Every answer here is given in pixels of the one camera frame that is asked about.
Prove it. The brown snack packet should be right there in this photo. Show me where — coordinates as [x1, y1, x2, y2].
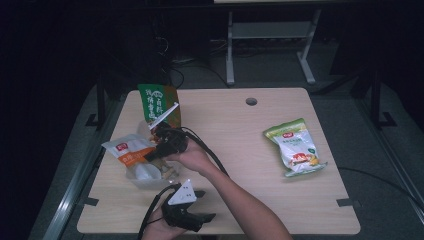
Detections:
[155, 159, 179, 180]

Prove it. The white and orange snack packet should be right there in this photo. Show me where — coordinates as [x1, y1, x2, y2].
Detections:
[101, 133, 163, 182]

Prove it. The black metal stand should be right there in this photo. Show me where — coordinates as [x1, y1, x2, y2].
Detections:
[84, 76, 108, 131]
[369, 69, 398, 130]

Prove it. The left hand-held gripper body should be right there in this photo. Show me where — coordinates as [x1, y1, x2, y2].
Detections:
[161, 178, 201, 232]

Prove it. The person's right hand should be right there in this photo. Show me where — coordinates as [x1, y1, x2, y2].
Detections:
[166, 138, 215, 176]

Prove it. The black floor cable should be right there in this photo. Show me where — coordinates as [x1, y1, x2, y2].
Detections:
[336, 165, 424, 209]

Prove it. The green seasoning packet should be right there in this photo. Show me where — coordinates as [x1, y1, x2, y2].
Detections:
[137, 83, 183, 129]

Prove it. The person's left hand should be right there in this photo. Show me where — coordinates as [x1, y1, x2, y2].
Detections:
[141, 207, 188, 240]

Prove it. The metal floor rail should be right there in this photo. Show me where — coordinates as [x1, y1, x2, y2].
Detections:
[353, 96, 424, 221]
[41, 99, 118, 240]

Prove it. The right hand-held gripper cable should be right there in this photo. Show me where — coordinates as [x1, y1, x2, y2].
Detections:
[179, 126, 231, 178]

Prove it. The green and white snack bag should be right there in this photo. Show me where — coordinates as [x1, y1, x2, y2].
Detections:
[262, 117, 329, 178]

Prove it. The left hand-held gripper cable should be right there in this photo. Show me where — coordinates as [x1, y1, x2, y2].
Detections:
[138, 183, 183, 240]

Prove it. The white metal frame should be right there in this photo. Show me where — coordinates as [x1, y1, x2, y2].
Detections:
[225, 9, 323, 86]

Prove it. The clear plastic container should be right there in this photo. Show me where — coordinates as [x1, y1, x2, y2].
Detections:
[125, 119, 183, 191]

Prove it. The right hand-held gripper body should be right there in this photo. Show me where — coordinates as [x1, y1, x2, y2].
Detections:
[147, 101, 190, 155]

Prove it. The hand-held gripper cable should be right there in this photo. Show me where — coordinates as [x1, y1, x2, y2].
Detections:
[179, 126, 231, 178]
[138, 183, 183, 240]

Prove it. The grey metal bracket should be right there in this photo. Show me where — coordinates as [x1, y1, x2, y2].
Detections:
[335, 197, 362, 209]
[79, 196, 100, 207]

